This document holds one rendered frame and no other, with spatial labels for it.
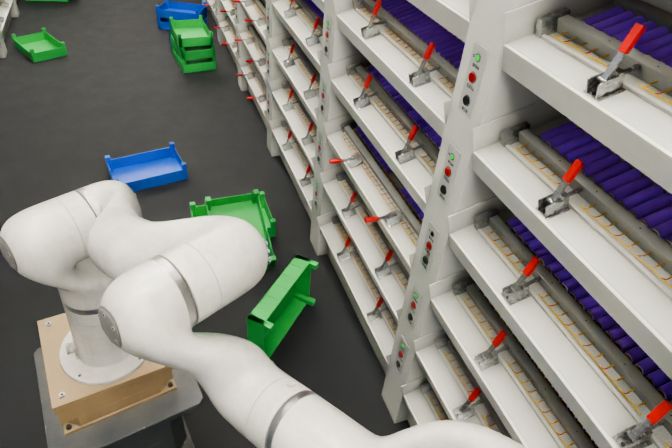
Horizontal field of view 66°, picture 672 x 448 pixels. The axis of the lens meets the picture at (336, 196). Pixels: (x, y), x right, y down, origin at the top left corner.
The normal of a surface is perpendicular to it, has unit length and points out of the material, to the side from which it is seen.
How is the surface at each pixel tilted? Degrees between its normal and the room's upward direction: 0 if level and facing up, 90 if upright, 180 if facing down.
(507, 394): 17
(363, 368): 0
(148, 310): 42
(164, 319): 55
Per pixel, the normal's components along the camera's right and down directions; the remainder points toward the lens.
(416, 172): -0.20, -0.71
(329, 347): 0.07, -0.79
